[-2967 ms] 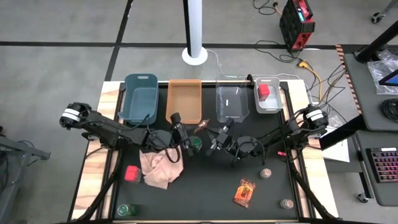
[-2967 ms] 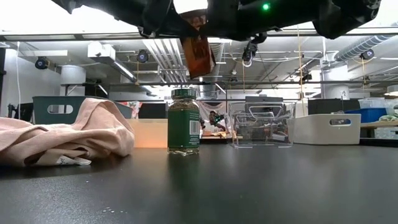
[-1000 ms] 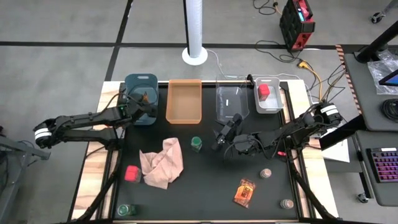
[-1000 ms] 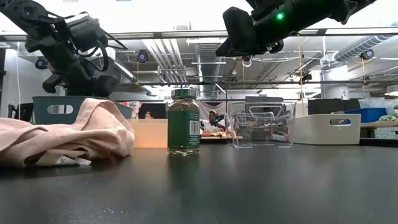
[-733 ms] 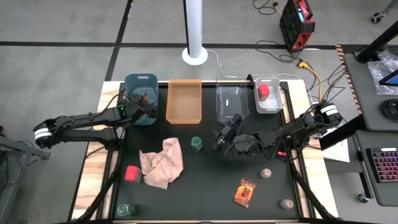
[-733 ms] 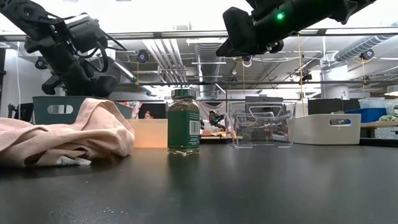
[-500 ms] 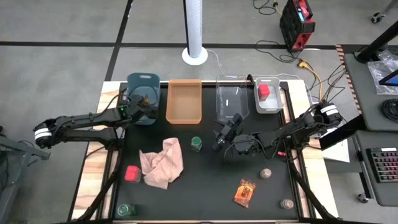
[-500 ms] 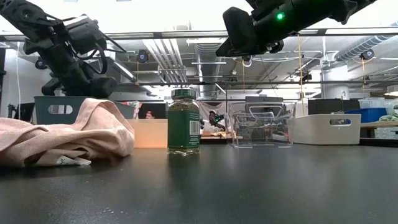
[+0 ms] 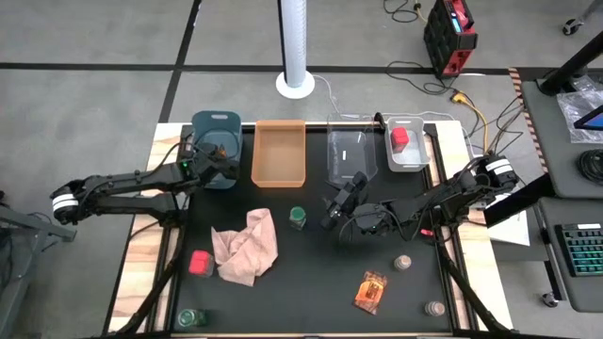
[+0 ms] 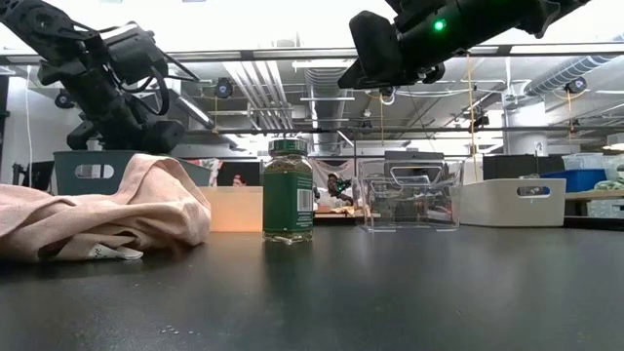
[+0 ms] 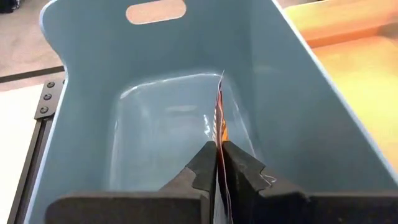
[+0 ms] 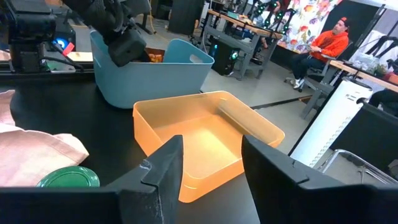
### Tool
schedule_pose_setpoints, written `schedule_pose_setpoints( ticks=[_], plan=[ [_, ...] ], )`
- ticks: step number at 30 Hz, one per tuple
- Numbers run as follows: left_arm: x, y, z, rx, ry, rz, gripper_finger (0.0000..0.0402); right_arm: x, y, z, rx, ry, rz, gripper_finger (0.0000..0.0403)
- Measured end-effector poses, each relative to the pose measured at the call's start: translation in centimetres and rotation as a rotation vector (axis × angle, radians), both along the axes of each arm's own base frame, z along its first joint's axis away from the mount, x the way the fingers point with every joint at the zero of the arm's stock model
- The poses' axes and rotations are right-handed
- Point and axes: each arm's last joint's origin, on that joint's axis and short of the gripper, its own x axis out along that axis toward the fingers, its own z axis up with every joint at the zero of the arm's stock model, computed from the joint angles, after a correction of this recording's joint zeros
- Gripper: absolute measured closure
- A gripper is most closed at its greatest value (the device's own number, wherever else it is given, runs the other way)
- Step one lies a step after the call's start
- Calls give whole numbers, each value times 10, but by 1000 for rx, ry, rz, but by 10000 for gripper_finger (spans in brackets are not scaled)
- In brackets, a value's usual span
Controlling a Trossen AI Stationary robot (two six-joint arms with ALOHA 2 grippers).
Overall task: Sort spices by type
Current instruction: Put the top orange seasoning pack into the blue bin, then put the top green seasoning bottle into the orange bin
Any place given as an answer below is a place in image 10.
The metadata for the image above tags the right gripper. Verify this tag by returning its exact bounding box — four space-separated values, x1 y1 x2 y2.
337 0 493 90

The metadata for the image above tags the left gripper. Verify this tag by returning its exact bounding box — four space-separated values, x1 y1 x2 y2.
37 53 187 155

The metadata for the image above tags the pink cloth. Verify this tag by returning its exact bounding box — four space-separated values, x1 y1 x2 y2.
0 153 213 264

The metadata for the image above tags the clear plastic bin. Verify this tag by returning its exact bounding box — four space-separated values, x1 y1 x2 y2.
357 156 465 233

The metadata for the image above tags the green-label glass spice jar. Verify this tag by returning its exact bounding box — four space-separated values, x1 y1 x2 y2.
262 137 315 245

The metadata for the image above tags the dark teal plastic bin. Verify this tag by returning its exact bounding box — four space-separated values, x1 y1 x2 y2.
52 149 212 196

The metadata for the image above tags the black equipment stand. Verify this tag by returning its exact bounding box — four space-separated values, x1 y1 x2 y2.
12 160 54 191

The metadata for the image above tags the floral fabric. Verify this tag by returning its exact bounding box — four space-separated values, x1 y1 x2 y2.
187 158 224 187

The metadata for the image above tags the orange plastic bin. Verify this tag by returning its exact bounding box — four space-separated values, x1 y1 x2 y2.
199 185 264 234

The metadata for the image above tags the grey hanging sheet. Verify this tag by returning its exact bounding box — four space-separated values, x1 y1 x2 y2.
311 156 360 194

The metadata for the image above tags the person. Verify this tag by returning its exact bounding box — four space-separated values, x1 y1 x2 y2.
314 172 360 210

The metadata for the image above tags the white concrete column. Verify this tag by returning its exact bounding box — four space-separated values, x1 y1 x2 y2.
504 101 550 157

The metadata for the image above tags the white plastic bin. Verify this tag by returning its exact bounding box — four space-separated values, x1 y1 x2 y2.
457 177 568 228

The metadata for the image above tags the clear storage tub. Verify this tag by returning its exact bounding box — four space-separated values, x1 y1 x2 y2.
562 152 605 172

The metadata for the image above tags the blue plastic storage bin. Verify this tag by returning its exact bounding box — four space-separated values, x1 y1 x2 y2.
539 168 608 194

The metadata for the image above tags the wooden work table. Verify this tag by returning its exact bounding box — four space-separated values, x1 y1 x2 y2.
565 188 624 218

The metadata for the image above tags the green cloth bundle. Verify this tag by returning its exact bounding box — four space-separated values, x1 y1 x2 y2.
593 177 624 192

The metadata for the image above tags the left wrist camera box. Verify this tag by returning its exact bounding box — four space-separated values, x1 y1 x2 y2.
99 21 170 87

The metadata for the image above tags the white wall cable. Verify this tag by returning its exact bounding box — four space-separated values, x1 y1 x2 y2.
23 65 34 189

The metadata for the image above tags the horizontal overhead frame bar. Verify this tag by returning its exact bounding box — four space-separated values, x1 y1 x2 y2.
0 42 624 65

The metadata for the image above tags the black vertical post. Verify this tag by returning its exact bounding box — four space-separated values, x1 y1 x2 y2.
0 75 11 172

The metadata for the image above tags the long silver ventilation duct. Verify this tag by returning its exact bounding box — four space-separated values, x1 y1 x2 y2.
523 32 624 98

